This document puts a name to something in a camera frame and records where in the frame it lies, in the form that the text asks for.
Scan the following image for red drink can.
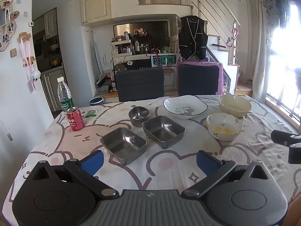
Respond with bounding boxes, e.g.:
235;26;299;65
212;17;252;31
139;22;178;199
66;107;85;132

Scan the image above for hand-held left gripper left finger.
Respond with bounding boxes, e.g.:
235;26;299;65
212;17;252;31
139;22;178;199
28;150;119;199

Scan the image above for beige curtain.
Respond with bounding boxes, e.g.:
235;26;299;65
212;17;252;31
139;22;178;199
246;0;273;103

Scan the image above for square stainless steel bowl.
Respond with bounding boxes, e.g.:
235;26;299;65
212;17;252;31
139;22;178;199
100;127;147;166
142;115;186;149

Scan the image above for dark grey chair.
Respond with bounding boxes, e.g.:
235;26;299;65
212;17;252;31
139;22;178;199
115;66;165;102
177;64;220;96

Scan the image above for black window railing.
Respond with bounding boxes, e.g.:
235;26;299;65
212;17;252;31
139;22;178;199
266;93;301;125

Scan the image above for bunny print tablecloth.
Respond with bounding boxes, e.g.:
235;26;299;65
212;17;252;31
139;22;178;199
5;95;301;226

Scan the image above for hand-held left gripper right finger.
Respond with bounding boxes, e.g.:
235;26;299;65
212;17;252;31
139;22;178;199
182;150;274;198

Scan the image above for white plate with black rim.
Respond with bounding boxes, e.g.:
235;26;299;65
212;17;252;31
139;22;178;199
163;95;209;119

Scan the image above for clear plastic water bottle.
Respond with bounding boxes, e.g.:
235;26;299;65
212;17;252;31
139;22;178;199
57;76;74;112

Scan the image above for hanging dark clothes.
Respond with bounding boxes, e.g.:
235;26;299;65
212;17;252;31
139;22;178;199
262;0;297;45

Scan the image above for teal framed sign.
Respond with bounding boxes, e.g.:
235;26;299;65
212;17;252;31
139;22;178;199
150;54;177;67

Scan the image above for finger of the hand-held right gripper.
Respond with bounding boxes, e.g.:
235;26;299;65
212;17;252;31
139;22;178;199
289;143;301;164
271;130;301;146

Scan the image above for cream ceramic bowl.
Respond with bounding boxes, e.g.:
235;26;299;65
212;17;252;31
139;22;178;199
218;94;252;118

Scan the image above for black vest with white trim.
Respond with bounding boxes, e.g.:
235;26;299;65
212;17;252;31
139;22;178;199
178;15;209;61

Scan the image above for wall photo board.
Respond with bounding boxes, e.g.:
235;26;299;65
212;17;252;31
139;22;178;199
0;0;20;52

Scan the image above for cream wall cabinet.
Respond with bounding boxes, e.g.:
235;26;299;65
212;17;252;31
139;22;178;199
79;0;112;24

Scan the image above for round stainless steel bowl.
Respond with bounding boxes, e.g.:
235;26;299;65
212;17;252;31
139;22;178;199
128;106;150;128

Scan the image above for floral yellow-rimmed ceramic bowl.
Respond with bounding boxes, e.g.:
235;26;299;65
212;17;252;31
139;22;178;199
206;113;243;142

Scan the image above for white bottle organiser shelf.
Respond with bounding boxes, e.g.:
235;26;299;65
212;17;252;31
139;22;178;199
111;39;132;56

